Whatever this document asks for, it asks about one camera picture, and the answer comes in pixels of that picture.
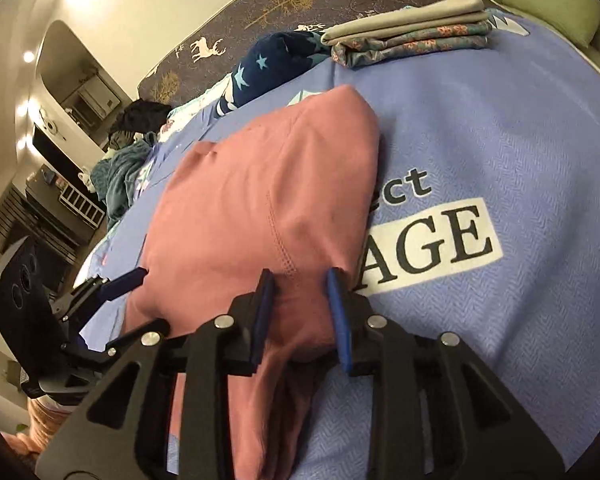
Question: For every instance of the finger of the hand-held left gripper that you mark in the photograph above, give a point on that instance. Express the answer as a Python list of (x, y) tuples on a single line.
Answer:
[(125, 282), (130, 337)]

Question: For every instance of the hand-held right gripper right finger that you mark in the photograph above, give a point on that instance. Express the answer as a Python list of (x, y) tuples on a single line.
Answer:
[(339, 310)]

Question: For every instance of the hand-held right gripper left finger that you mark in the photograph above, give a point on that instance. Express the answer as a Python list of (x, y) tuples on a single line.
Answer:
[(260, 320)]

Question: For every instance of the pink garment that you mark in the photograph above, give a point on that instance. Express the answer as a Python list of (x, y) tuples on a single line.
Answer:
[(260, 200)]

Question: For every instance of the dark clothes pile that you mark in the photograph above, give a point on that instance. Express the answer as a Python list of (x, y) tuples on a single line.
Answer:
[(137, 120)]

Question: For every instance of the white slatted rack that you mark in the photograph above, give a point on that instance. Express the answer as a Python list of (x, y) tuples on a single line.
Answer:
[(82, 205)]

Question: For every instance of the dark TV cabinet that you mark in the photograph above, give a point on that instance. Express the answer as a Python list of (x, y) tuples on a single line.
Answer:
[(40, 220)]

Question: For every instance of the teal fleece blanket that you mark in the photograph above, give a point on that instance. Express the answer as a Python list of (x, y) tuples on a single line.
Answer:
[(122, 175)]

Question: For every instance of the black television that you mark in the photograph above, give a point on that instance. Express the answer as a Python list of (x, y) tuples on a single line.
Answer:
[(60, 150)]

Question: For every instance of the light printed cloth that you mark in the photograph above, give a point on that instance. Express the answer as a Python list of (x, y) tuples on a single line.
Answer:
[(195, 110)]

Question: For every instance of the blue printed blanket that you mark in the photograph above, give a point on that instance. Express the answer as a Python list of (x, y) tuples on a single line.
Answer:
[(480, 160)]

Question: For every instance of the navy star print cloth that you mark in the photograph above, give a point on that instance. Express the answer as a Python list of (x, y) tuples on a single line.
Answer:
[(270, 67)]

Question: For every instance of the folded floral cloth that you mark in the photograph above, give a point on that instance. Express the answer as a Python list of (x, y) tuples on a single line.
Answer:
[(410, 47)]

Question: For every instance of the folded grey cloth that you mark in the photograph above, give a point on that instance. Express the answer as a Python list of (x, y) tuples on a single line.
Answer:
[(405, 20)]

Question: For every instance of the green textured pillow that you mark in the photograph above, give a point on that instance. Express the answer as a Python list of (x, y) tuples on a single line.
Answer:
[(550, 2)]

